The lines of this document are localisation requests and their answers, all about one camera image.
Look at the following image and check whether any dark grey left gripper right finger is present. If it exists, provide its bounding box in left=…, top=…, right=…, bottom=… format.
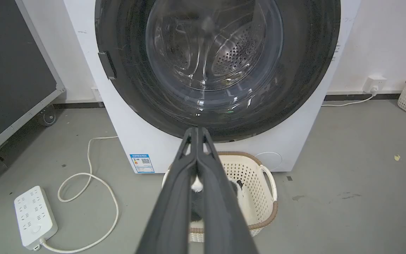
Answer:
left=197, top=127, right=259, bottom=254

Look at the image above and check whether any round black washing machine door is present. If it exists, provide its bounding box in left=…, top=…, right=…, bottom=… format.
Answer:
left=95, top=0, right=341, bottom=143

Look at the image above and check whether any black panel with grey frame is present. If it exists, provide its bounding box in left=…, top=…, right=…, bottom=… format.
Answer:
left=0, top=0, right=66, bottom=167

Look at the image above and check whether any white front-load washing machine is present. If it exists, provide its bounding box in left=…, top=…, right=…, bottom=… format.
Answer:
left=63, top=0, right=362, bottom=174

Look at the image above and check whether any white power strip cable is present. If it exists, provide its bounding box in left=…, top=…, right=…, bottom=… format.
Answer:
left=40, top=136, right=119, bottom=254

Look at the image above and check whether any cream perforated laundry basket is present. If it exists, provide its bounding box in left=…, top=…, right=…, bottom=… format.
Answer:
left=161, top=152, right=278, bottom=243

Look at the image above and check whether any white wall plug adapter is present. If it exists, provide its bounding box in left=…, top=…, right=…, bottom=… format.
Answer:
left=363, top=75, right=388, bottom=94

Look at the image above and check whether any white appliance power cord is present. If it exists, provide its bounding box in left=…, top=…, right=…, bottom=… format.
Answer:
left=321, top=91, right=378, bottom=107

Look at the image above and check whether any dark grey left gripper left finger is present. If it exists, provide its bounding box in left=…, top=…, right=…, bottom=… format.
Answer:
left=135, top=127, right=199, bottom=254

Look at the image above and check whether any white power strip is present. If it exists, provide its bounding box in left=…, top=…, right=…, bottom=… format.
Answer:
left=14, top=186, right=58, bottom=251

